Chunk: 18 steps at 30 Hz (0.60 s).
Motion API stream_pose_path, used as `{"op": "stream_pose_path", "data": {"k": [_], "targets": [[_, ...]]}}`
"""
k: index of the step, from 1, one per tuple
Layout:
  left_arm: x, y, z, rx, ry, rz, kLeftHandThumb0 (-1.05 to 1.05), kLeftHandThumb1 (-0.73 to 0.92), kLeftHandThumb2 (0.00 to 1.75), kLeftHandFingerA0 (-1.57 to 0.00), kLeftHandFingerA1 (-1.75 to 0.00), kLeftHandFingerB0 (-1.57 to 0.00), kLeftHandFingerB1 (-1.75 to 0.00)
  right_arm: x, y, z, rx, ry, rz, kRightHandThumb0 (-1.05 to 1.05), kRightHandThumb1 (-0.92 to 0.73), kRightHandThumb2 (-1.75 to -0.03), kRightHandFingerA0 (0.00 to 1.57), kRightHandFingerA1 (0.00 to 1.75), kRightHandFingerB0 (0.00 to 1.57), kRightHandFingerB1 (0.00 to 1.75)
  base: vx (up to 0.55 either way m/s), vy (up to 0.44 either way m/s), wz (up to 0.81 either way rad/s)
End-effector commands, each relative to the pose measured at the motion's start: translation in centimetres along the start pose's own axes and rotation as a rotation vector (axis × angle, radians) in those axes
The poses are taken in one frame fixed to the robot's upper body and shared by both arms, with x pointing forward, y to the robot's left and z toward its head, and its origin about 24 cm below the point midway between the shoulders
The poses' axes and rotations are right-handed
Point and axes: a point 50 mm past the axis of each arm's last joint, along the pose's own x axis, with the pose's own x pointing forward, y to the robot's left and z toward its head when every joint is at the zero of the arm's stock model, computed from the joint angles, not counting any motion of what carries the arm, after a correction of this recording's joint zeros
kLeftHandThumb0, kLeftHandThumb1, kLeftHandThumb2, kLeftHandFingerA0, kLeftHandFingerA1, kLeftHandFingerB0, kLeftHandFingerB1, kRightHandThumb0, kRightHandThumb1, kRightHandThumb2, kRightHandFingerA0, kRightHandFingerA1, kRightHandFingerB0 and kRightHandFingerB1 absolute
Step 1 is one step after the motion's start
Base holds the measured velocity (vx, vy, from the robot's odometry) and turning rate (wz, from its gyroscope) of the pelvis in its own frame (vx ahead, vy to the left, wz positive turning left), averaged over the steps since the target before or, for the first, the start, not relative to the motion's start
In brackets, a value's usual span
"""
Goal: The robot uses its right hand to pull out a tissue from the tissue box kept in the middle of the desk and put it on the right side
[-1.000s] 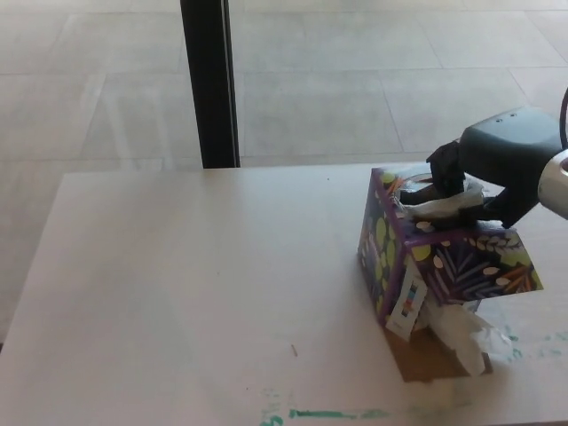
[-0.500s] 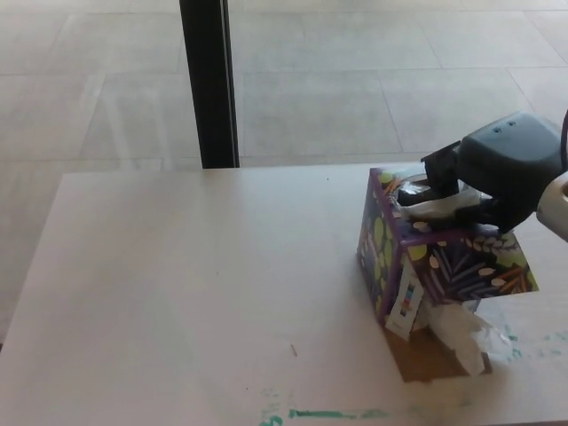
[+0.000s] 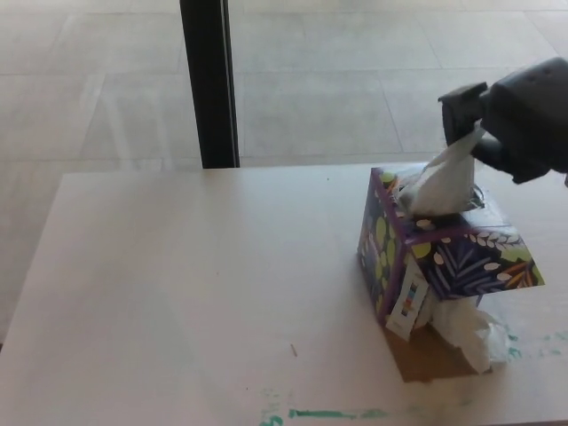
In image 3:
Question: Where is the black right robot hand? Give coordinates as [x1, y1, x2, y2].
[437, 57, 568, 185]

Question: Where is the white tissue sheet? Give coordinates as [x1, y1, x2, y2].
[396, 121, 485, 219]

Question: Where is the purple floral tissue box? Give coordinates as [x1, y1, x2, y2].
[357, 167, 545, 385]

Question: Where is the crumpled white tissue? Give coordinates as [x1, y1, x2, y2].
[424, 296, 509, 375]

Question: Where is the black window frame post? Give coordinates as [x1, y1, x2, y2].
[178, 0, 241, 170]

